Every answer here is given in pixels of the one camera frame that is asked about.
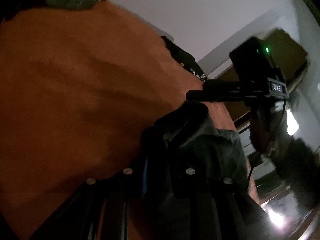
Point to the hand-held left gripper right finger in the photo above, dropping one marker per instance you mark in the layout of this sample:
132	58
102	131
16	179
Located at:
190	185

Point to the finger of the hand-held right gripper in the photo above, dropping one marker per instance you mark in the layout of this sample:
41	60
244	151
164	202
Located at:
215	91

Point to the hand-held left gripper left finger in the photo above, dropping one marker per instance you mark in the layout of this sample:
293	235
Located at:
144	180

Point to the dark green garment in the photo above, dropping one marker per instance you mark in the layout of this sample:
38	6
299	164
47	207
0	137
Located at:
207	145

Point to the person's right hand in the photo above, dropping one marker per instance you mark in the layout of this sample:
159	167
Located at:
261	130

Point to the wooden door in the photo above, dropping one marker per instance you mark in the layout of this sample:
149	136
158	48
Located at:
285	50

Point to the folded black printed garment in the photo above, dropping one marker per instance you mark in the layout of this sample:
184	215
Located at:
185	57

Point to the orange blanket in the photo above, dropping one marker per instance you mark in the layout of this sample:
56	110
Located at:
75	80

